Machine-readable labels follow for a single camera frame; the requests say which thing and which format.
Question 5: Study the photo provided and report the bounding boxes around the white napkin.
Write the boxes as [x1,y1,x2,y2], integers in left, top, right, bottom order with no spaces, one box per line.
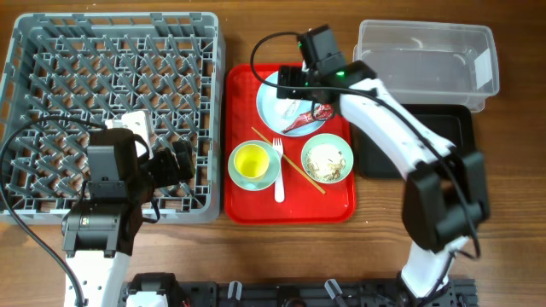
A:
[274,99,300,119]

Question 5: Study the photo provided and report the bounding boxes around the red snack wrapper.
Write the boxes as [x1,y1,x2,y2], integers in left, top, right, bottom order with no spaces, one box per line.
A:
[282,104,334,133]

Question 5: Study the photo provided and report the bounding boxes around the yellow plastic cup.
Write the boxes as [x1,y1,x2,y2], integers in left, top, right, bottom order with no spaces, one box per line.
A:
[234,144,270,181]

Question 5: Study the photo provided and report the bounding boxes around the green bowl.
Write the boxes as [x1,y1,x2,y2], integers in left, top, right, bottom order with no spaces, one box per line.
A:
[301,133,354,184]

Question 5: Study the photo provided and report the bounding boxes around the rice food scraps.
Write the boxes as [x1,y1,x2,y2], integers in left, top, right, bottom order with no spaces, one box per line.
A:
[305,143,346,182]

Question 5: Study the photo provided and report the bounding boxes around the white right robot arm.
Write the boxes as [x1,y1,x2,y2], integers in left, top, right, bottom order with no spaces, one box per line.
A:
[277,61,491,305]

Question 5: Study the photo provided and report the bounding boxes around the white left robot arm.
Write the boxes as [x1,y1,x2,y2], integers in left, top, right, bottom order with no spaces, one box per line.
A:
[61,128,195,306]

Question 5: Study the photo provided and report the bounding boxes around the grey dishwasher rack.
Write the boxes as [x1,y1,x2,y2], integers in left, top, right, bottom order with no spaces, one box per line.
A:
[1,12,225,224]

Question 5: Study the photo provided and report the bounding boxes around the light blue plate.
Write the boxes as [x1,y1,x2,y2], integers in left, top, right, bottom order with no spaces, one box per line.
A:
[256,84,325,137]

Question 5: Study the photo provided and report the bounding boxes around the wooden chopstick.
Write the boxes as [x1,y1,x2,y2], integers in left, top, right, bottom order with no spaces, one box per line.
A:
[251,126,326,194]

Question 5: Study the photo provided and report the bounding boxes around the red plastic tray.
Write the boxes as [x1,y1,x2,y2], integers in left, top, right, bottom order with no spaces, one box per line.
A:
[224,64,357,224]

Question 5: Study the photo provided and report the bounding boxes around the light blue saucer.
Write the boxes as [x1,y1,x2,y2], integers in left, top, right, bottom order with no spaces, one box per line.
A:
[228,140,281,192]

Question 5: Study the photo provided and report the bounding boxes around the white plastic fork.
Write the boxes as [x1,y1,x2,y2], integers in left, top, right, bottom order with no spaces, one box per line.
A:
[272,138,285,203]

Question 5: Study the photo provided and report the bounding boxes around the clear plastic bin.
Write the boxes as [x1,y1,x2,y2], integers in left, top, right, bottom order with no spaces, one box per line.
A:
[353,20,500,113]

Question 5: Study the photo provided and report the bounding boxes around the black plastic tray bin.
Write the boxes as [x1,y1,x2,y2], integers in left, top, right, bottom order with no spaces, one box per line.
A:
[351,104,476,180]

